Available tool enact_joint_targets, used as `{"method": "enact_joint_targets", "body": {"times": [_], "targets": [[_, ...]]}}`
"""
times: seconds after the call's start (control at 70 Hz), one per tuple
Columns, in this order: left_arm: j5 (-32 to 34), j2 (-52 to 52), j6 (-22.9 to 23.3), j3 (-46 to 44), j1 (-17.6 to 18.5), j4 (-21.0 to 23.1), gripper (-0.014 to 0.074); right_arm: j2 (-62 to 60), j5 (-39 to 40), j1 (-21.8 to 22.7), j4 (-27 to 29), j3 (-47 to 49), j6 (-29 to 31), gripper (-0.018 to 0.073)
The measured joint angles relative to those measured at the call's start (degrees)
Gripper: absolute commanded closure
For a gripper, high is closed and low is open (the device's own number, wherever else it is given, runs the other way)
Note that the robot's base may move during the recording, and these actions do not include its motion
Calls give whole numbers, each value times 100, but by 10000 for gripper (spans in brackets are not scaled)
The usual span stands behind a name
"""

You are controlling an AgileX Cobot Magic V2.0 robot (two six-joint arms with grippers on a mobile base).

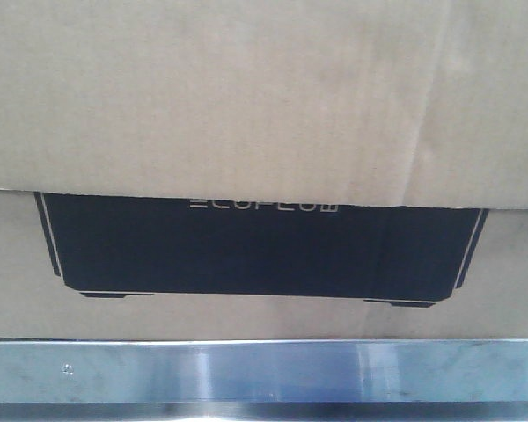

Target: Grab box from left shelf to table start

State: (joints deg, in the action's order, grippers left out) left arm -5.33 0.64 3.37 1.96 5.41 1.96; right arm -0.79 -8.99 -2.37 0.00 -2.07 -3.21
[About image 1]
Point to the metal shelf front rail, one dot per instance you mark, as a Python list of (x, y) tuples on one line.
[(275, 380)]

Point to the brown EcoFlow cardboard box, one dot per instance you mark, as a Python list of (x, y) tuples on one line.
[(382, 103)]

